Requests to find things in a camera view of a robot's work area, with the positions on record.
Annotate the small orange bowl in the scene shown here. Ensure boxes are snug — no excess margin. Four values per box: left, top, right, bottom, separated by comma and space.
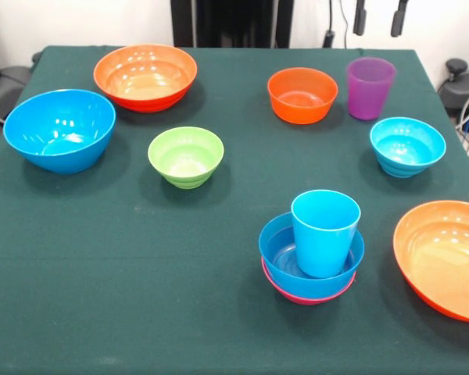
267, 67, 339, 125

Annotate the purple cup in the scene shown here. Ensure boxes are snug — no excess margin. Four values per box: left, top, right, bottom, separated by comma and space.
345, 57, 397, 121

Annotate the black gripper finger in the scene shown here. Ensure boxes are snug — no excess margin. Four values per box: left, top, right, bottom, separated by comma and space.
353, 0, 368, 37
390, 0, 410, 38

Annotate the blue cup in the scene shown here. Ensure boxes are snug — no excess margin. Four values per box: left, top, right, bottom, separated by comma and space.
290, 189, 362, 279

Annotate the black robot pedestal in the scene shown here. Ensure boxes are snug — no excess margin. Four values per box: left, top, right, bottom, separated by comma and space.
170, 0, 294, 49

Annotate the large blue bowl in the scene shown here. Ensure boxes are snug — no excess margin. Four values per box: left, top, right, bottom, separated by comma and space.
2, 88, 117, 175

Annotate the green ribbed bowl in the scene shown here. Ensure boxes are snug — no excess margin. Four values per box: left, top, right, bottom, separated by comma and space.
147, 126, 225, 191

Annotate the black cable with plug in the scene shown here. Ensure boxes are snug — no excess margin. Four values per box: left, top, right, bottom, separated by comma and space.
322, 0, 351, 48

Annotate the dark grey pedestal foot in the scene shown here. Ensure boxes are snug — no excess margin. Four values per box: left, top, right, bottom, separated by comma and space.
437, 58, 469, 120

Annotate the dark green tablecloth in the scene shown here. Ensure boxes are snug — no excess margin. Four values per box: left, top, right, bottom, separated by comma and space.
0, 45, 469, 375

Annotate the medium blue bowl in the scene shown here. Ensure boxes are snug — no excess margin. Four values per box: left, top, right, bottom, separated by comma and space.
258, 212, 366, 301

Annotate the pink bowl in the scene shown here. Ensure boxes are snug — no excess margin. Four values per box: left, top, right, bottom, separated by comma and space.
261, 257, 357, 306

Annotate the light blue ribbed bowl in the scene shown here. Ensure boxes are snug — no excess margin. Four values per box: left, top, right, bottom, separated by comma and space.
369, 117, 447, 179

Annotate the large orange bowl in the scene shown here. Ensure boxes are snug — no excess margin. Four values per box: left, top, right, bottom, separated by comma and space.
93, 43, 199, 114
392, 200, 469, 324

